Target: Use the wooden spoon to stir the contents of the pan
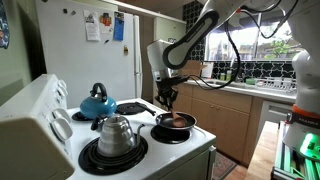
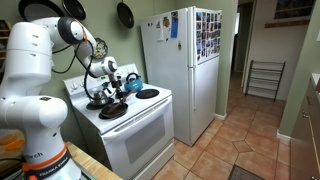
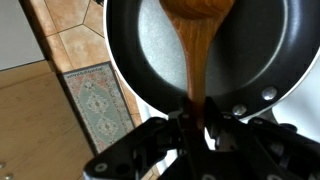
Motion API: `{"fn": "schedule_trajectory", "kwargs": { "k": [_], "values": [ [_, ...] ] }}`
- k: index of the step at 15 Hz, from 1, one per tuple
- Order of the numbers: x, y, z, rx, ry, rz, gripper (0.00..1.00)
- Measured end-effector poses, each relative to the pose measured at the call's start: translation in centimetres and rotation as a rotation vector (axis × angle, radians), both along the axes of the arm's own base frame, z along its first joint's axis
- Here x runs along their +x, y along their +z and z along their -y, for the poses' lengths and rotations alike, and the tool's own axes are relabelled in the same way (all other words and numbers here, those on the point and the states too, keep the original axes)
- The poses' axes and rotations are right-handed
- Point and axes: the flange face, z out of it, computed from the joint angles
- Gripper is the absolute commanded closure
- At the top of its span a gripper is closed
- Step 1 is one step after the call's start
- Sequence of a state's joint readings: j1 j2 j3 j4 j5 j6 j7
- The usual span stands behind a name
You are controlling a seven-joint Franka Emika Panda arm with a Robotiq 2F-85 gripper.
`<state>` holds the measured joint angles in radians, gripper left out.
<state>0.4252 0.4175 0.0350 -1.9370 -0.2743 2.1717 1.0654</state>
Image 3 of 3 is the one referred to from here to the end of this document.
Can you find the black frying pan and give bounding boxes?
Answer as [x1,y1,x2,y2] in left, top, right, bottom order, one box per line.
[103,0,320,120]

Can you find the grey dishwasher front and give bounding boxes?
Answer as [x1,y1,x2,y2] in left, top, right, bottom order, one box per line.
[0,0,46,72]

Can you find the patterned floor rug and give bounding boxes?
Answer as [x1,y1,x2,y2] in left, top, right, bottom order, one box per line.
[59,61,136,155]

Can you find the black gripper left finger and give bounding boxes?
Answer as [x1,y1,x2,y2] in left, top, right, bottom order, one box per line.
[83,109,198,180]

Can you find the wooden spoon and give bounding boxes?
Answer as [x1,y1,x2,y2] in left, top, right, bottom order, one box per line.
[159,0,237,131]

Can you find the brown wooden kitchen cabinets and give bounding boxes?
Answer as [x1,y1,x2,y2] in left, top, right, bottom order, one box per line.
[0,59,94,180]

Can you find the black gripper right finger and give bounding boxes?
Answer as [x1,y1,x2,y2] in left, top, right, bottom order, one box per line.
[199,97,320,180]

